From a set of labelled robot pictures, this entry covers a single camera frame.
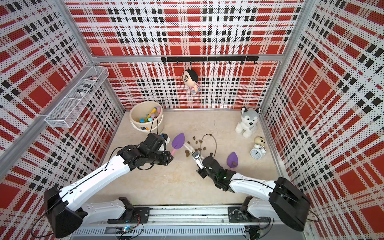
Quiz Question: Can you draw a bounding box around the purple pointed trowel pink handle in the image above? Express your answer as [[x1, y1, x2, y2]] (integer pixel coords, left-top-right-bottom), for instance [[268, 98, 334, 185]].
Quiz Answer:
[[171, 133, 185, 156]]

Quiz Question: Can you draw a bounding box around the green white scrub brush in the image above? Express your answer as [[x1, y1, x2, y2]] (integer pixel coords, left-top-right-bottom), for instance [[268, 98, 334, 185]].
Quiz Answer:
[[184, 142, 195, 153]]

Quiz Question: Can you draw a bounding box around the green pointed trowel yellow handle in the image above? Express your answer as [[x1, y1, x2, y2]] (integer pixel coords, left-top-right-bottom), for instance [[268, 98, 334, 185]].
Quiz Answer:
[[145, 107, 157, 122]]

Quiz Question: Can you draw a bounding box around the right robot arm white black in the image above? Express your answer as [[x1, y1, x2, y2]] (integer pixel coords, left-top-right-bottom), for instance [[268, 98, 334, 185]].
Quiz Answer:
[[192, 152, 311, 232]]

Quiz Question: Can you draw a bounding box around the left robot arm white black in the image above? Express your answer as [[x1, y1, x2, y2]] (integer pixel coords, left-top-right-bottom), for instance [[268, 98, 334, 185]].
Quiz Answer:
[[44, 133, 174, 239]]

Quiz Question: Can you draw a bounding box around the purple pointed trowel rightmost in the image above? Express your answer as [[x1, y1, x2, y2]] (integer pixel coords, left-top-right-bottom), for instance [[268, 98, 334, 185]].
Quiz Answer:
[[227, 152, 239, 169]]

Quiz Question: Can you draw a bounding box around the cream plastic bucket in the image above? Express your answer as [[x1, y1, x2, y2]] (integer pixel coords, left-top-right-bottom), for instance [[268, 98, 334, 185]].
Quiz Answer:
[[129, 101, 164, 134]]

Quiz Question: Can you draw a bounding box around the skull alarm clock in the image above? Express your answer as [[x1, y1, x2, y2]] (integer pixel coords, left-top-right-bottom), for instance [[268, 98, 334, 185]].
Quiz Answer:
[[250, 137, 267, 160]]

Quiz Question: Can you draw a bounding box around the husky plush toy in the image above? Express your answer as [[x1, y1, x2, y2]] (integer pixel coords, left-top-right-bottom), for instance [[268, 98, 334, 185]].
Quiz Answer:
[[235, 107, 261, 138]]

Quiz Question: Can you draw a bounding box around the cartoon boy plush doll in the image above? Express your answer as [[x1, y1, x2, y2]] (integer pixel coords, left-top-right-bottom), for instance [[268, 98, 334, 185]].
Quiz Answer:
[[182, 69, 200, 94]]

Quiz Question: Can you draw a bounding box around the can on shelf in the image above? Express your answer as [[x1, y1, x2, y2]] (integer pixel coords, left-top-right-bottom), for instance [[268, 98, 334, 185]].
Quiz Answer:
[[77, 75, 99, 96]]

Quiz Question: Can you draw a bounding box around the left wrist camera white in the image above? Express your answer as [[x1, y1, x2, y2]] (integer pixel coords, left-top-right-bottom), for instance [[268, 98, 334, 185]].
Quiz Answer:
[[159, 133, 171, 151]]

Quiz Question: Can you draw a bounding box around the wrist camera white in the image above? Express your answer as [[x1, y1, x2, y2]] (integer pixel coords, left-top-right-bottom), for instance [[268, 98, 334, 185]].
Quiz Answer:
[[191, 151, 204, 170], [159, 133, 171, 151]]

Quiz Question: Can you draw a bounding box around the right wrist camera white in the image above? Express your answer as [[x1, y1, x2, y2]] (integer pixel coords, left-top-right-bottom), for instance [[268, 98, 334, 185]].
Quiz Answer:
[[191, 151, 204, 170]]

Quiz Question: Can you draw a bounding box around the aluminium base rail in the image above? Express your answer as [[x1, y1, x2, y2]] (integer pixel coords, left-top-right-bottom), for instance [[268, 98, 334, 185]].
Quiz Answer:
[[69, 205, 315, 240]]

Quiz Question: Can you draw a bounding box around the clear wall shelf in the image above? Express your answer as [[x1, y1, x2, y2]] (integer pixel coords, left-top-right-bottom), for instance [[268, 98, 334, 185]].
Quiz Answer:
[[45, 66, 109, 128]]

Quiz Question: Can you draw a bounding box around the black hook rail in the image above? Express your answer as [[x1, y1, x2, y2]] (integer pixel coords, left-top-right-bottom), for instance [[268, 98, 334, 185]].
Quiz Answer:
[[161, 56, 259, 64]]

